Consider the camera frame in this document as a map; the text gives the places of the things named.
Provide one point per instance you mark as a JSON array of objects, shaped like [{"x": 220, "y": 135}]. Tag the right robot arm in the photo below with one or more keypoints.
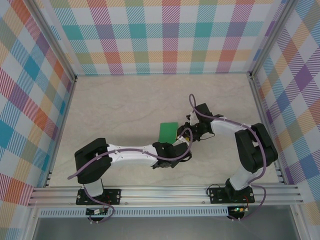
[{"x": 255, "y": 150}]

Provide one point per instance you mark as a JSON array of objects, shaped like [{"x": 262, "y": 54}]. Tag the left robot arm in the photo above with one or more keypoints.
[{"x": 130, "y": 157}]

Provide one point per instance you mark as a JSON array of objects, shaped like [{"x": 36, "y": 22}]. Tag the circuit board with green light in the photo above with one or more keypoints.
[{"x": 238, "y": 209}]

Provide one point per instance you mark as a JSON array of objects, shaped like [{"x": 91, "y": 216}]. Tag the small dark circuit board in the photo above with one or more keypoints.
[{"x": 96, "y": 211}]

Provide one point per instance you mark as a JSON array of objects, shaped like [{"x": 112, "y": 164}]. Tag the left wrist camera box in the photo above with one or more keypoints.
[{"x": 180, "y": 145}]

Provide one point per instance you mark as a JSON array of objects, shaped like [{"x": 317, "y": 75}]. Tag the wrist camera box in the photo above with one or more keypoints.
[
  {"x": 192, "y": 118},
  {"x": 180, "y": 145}
]

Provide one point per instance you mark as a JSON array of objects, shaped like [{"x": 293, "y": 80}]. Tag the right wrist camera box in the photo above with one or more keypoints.
[{"x": 192, "y": 118}]

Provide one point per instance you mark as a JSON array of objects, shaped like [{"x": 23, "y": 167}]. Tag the wide aluminium mounting rail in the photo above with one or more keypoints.
[{"x": 162, "y": 195}]

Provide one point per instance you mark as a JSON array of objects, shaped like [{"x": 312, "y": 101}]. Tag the aluminium side rail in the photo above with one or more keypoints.
[
  {"x": 267, "y": 130},
  {"x": 58, "y": 130}
]

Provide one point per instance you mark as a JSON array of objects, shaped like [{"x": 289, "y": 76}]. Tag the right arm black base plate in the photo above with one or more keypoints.
[{"x": 217, "y": 196}]

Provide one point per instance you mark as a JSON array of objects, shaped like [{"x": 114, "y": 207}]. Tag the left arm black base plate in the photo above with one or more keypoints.
[{"x": 115, "y": 196}]

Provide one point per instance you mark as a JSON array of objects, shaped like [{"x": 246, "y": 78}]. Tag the aluminium frame post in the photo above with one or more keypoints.
[
  {"x": 50, "y": 37},
  {"x": 272, "y": 37}
]

